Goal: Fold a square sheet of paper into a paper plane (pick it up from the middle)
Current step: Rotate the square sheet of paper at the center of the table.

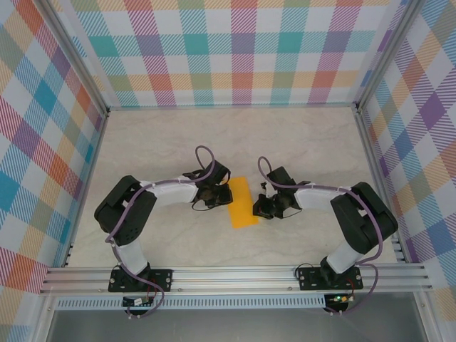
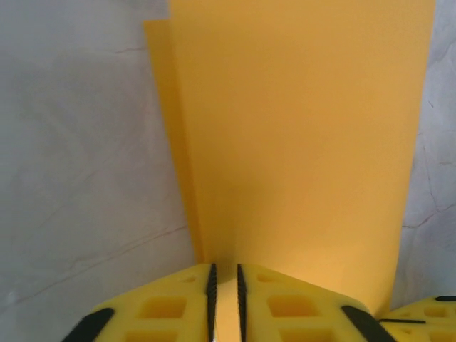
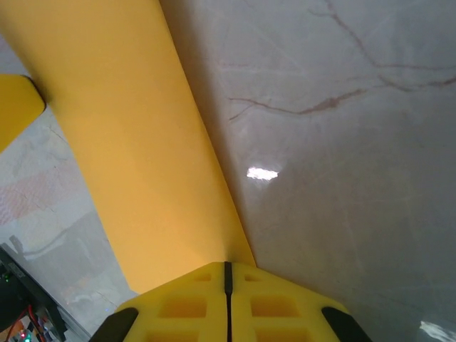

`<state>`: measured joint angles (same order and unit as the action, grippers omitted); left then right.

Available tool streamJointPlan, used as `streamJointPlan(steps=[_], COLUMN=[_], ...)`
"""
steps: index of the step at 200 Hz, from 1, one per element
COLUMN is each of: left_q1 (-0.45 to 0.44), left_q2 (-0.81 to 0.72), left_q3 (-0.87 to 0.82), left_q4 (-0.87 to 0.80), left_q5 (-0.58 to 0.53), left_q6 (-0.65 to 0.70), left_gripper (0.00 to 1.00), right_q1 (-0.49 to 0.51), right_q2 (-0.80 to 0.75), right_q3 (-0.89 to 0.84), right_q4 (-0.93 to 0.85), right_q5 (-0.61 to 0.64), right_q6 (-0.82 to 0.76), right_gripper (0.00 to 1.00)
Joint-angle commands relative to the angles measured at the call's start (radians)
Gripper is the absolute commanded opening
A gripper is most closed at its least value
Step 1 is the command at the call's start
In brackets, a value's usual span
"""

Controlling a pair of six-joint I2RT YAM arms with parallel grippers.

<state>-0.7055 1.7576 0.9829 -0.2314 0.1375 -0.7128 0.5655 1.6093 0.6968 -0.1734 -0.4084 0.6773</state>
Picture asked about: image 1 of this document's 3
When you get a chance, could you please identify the orange paper sheet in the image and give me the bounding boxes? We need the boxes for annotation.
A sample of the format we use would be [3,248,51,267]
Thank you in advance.
[227,176,261,229]

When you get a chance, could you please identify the grey metal panel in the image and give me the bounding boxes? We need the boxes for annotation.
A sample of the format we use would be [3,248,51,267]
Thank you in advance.
[46,308,428,342]

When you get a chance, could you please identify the thin black cable loop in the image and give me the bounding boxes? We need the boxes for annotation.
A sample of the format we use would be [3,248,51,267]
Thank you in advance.
[296,261,323,279]

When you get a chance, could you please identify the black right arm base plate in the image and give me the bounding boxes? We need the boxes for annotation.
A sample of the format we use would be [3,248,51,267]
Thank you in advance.
[297,267,363,291]

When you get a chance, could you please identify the aluminium mounting rail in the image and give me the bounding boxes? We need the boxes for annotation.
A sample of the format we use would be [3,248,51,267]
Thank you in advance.
[38,262,434,296]

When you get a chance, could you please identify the aluminium rear floor rail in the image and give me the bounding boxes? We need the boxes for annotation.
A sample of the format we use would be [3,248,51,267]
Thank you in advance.
[106,103,359,112]

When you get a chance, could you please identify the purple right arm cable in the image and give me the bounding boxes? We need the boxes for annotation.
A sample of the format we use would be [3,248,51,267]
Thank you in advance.
[256,155,388,318]

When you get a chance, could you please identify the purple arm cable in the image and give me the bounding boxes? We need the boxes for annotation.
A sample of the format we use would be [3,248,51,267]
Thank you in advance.
[105,145,229,320]
[256,155,388,318]

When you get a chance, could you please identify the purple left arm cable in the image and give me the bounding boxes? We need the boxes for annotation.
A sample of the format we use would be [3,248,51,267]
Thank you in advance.
[105,145,229,320]

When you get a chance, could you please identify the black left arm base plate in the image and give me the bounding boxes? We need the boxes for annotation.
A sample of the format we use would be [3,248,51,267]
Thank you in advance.
[108,269,174,293]

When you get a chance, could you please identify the aluminium side floor rail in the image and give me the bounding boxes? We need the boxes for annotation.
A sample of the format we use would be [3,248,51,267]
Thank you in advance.
[63,112,110,268]
[356,108,408,264]

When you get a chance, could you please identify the slotted grey cable duct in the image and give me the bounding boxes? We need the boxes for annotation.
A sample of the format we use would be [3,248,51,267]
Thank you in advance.
[55,294,327,311]

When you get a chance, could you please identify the aluminium corner post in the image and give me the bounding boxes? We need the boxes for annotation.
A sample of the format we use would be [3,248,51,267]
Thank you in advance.
[42,0,110,118]
[356,0,423,113]

